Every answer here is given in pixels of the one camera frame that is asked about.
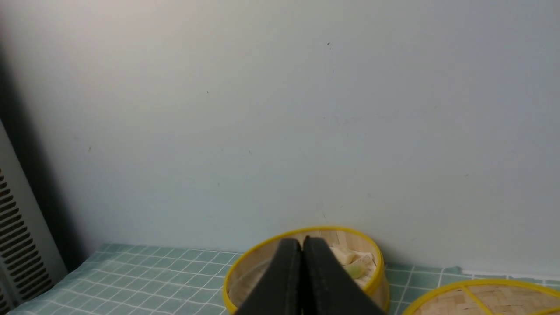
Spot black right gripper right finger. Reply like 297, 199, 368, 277
303, 237, 386, 315

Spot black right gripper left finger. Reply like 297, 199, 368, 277
236, 238, 303, 315

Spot green dumpling upper steamer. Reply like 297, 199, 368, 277
344, 262, 367, 279

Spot white dumpling at steamer top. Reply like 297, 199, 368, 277
330, 245, 372, 266

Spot yellow-rimmed bamboo steamer basket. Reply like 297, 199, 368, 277
222, 226, 389, 314

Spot yellow-rimmed bamboo steamer lid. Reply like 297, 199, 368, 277
402, 279, 560, 315

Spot green checkered tablecloth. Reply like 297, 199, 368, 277
9, 243, 560, 315

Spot white vented appliance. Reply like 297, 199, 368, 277
0, 126, 68, 315

